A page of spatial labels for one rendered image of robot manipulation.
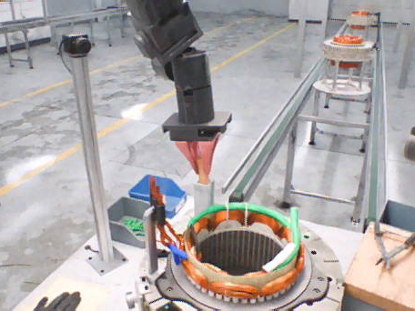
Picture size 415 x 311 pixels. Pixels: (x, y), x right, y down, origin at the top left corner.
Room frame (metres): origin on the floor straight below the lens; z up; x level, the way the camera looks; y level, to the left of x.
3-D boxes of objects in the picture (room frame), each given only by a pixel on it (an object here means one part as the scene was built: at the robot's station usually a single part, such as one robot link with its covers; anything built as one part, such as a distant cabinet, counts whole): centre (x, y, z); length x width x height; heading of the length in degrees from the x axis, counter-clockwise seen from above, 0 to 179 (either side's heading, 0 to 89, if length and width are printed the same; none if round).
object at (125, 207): (0.98, 0.23, 0.82); 0.16 x 0.14 x 0.07; 67
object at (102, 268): (0.84, 0.28, 0.78); 0.09 x 0.09 x 0.01; 43
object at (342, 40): (2.60, -0.93, 1.05); 0.22 x 0.22 x 0.20
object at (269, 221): (0.54, -0.09, 1.12); 0.06 x 0.02 x 0.04; 62
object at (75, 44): (0.84, 0.27, 1.37); 0.06 x 0.04 x 0.04; 43
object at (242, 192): (5.18, -1.99, 0.40); 8.83 x 0.62 x 0.79; 158
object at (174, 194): (1.13, 0.17, 0.82); 0.16 x 0.14 x 0.07; 69
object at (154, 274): (0.44, 0.08, 1.15); 0.03 x 0.02 x 0.12; 144
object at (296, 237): (0.47, -0.12, 1.15); 0.15 x 0.04 x 0.02; 152
